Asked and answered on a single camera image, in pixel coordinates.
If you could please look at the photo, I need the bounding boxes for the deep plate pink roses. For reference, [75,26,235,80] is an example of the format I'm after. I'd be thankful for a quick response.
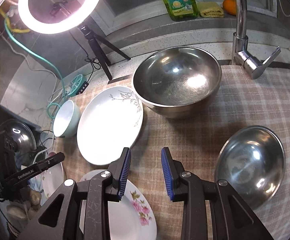
[38,163,66,198]

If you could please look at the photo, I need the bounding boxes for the small red steel bowl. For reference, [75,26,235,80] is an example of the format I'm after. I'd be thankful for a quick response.
[214,125,286,210]

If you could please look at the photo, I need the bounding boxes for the white plate pink flower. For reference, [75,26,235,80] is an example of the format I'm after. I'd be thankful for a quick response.
[78,168,158,240]

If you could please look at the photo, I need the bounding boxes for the light blue ceramic bowl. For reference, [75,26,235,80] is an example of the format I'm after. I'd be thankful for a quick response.
[53,100,81,138]

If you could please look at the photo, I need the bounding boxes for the large stainless steel bowl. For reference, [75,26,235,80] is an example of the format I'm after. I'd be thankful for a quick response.
[131,47,222,119]

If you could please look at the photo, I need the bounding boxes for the chrome kitchen faucet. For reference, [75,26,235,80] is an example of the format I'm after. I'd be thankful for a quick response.
[232,0,281,80]

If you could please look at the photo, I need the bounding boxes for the steel pot lid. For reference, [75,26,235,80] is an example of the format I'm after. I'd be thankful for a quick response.
[0,119,37,154]

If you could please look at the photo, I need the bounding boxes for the yellow sponge cloth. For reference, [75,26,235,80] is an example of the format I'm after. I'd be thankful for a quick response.
[197,2,224,18]

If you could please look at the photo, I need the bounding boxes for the orange fruit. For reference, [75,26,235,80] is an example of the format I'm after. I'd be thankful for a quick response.
[222,0,236,16]

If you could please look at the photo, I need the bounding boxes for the teal cable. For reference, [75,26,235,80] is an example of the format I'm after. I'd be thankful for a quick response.
[4,7,86,119]

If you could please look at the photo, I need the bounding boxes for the teal cable reel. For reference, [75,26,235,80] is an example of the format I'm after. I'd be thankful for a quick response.
[67,74,86,97]

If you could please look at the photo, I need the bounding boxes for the white cable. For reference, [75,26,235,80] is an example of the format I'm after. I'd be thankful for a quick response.
[0,24,68,100]

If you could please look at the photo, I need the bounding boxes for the ring light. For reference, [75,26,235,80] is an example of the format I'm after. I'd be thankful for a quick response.
[18,0,99,34]

